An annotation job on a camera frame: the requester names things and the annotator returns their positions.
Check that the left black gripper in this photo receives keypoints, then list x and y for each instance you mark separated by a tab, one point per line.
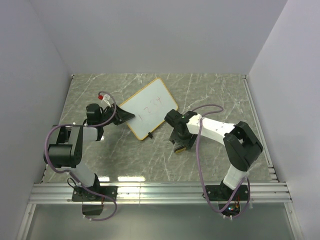
121	116

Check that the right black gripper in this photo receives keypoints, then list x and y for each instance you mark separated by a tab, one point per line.
188	143

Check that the yellow bone-shaped eraser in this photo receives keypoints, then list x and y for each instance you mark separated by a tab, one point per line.
179	149

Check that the yellow framed whiteboard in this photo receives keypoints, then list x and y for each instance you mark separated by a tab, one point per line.
150	105

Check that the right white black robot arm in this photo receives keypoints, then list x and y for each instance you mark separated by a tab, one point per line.
241	144

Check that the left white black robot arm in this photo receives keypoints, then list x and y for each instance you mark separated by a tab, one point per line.
64	146

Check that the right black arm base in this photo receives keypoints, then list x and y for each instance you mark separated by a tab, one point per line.
240	201

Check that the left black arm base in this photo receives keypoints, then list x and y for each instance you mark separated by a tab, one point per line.
94	199

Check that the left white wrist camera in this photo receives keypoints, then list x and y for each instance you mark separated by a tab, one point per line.
105	99

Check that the aluminium front rail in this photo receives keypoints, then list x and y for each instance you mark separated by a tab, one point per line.
157	193

